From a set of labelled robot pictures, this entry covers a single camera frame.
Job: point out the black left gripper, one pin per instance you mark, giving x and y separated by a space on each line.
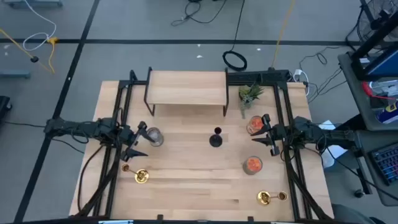
129 137

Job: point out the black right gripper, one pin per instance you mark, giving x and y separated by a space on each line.
281 133

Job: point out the orange scented candle jar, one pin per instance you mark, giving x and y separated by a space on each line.
256 122

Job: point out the grey glass jar candle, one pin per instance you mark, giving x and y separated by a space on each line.
158 133

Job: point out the dark striped candle jar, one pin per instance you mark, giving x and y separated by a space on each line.
253 164

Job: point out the gold candlestick holder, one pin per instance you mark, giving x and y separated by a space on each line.
141 176
263 198

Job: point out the black candlestick holder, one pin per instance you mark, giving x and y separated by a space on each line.
215 141

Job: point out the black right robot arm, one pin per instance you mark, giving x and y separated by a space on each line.
335 137

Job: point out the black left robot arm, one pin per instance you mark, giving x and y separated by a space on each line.
81 128

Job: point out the potted green succulent plant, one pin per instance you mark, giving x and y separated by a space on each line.
248 93

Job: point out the black power strip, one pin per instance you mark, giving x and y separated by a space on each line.
258 76

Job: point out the white plastic bag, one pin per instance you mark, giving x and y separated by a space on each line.
329 158

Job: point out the wooden shelf riser black legs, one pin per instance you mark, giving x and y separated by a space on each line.
186 88

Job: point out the white power adapter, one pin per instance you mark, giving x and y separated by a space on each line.
298 73

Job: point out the grey side desk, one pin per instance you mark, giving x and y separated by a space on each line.
357 93
363 140

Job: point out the black round caster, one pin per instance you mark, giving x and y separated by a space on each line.
359 193

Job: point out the grey chair seat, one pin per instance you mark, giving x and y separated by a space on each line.
348 216

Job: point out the backlit black keyboard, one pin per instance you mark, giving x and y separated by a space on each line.
387 163

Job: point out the blue yellow box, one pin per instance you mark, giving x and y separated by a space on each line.
388 112

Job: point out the black framed blue screen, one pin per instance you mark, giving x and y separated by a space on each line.
382 67

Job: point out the grey metal floor foot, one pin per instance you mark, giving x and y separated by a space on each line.
15 74
31 3

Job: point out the black floor fan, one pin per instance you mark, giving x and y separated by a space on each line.
370 18

